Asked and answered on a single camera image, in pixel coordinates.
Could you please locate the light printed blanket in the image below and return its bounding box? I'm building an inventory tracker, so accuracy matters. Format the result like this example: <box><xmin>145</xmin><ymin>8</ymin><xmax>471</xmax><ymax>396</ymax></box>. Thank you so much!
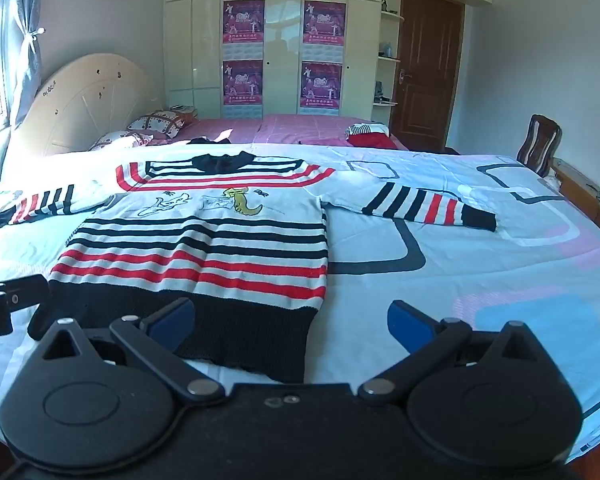
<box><xmin>0</xmin><ymin>141</ymin><xmax>600</xmax><ymax>463</ymax></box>

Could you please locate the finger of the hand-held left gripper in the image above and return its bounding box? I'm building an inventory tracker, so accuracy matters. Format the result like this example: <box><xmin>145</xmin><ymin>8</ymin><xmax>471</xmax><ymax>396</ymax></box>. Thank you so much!
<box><xmin>0</xmin><ymin>275</ymin><xmax>49</xmax><ymax>313</ymax></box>

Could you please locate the pink bed sheet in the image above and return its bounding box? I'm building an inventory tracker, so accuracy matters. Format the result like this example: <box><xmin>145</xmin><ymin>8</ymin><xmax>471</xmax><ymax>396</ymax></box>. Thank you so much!
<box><xmin>145</xmin><ymin>112</ymin><xmax>410</xmax><ymax>152</ymax></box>

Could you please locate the cream rounded headboard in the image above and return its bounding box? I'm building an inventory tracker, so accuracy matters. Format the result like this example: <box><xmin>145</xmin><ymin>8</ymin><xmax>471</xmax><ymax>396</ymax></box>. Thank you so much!
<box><xmin>11</xmin><ymin>52</ymin><xmax>165</xmax><ymax>159</ymax></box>

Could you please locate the purple wall poster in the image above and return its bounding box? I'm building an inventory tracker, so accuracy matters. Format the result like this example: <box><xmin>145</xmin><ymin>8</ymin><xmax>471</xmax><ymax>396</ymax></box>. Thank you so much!
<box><xmin>223</xmin><ymin>59</ymin><xmax>265</xmax><ymax>106</ymax></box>
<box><xmin>300</xmin><ymin>61</ymin><xmax>344</xmax><ymax>107</ymax></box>
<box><xmin>302</xmin><ymin>0</ymin><xmax>348</xmax><ymax>46</ymax></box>
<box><xmin>223</xmin><ymin>0</ymin><xmax>266</xmax><ymax>45</ymax></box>

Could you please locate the grey blue curtain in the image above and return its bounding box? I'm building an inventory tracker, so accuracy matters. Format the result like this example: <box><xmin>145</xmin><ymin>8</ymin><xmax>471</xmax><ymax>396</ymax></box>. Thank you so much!
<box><xmin>0</xmin><ymin>0</ymin><xmax>47</xmax><ymax>128</ymax></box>

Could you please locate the brown wooden door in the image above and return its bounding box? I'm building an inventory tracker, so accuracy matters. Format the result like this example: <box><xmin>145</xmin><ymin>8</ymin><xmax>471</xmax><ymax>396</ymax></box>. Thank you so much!
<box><xmin>389</xmin><ymin>0</ymin><xmax>466</xmax><ymax>150</ymax></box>

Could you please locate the wooden side cabinet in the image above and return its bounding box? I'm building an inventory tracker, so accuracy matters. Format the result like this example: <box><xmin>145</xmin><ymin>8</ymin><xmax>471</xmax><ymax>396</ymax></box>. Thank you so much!
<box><xmin>549</xmin><ymin>156</ymin><xmax>600</xmax><ymax>233</ymax></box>

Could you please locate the cream wardrobe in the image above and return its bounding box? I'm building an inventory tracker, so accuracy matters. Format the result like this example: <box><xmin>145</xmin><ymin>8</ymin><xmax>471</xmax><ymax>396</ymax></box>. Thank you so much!
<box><xmin>162</xmin><ymin>0</ymin><xmax>494</xmax><ymax>122</ymax></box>

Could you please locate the dark wooden chair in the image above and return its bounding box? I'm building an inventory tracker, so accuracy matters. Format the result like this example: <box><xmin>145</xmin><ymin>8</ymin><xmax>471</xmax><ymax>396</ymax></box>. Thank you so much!
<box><xmin>516</xmin><ymin>114</ymin><xmax>564</xmax><ymax>179</ymax></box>

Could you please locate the cream corner shelf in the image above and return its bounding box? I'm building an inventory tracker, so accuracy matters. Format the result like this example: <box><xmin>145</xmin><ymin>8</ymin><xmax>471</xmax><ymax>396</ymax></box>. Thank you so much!
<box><xmin>372</xmin><ymin>0</ymin><xmax>406</xmax><ymax>109</ymax></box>

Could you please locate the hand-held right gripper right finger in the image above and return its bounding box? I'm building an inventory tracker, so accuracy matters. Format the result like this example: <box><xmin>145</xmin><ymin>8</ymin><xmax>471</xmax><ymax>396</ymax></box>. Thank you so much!
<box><xmin>357</xmin><ymin>300</ymin><xmax>563</xmax><ymax>406</ymax></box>

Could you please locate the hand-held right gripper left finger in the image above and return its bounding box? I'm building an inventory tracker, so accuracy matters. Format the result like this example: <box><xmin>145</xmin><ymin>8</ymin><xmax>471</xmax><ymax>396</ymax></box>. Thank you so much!
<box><xmin>27</xmin><ymin>297</ymin><xmax>227</xmax><ymax>406</ymax></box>

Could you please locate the patterned pillow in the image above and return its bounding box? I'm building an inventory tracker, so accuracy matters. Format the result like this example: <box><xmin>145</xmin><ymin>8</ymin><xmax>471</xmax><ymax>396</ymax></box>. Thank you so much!
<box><xmin>89</xmin><ymin>130</ymin><xmax>153</xmax><ymax>152</ymax></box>
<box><xmin>126</xmin><ymin>110</ymin><xmax>187</xmax><ymax>139</ymax></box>

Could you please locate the black and white striped cloth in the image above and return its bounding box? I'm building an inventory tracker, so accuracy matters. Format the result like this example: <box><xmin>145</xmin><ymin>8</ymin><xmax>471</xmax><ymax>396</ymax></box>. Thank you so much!
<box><xmin>345</xmin><ymin>122</ymin><xmax>388</xmax><ymax>137</ymax></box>

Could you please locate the striped knit sweater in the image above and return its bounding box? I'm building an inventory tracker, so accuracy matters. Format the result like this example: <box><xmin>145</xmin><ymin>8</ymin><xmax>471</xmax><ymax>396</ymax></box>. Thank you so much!
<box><xmin>0</xmin><ymin>152</ymin><xmax>498</xmax><ymax>384</ymax></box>

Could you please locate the red cloth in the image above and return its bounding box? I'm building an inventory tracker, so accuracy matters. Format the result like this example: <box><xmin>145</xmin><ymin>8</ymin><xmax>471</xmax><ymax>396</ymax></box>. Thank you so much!
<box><xmin>346</xmin><ymin>131</ymin><xmax>397</xmax><ymax>150</ymax></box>

